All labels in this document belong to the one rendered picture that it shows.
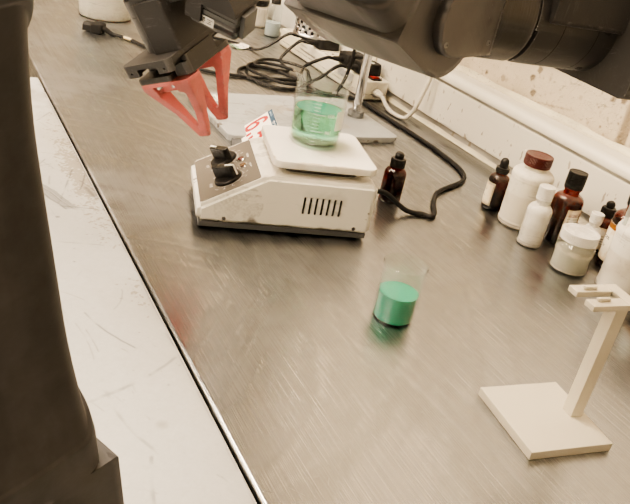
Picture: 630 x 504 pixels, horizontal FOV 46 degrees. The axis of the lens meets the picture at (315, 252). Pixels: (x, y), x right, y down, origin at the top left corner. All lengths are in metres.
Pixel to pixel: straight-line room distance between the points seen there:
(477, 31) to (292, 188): 0.48
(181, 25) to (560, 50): 0.40
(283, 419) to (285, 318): 0.14
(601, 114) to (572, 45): 0.70
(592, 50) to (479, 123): 0.81
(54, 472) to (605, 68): 0.36
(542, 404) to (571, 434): 0.04
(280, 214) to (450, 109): 0.57
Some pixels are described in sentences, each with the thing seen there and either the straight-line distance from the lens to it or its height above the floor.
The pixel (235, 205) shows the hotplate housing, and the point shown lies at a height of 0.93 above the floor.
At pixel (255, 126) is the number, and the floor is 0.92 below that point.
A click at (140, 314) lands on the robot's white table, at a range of 0.68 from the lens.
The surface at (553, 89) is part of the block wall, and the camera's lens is 1.22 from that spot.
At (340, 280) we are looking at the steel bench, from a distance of 0.78.
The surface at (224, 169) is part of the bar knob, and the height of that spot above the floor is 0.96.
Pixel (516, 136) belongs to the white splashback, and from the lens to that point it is 1.21.
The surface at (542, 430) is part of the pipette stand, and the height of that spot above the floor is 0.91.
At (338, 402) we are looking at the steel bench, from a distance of 0.61.
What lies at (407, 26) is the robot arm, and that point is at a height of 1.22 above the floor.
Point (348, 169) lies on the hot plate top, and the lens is 0.83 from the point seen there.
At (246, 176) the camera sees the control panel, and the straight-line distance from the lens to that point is 0.84.
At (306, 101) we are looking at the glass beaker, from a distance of 0.85.
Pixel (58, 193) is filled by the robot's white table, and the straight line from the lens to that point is 0.89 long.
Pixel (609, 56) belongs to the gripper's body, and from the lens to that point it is 0.48.
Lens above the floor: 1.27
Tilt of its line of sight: 27 degrees down
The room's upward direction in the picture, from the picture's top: 12 degrees clockwise
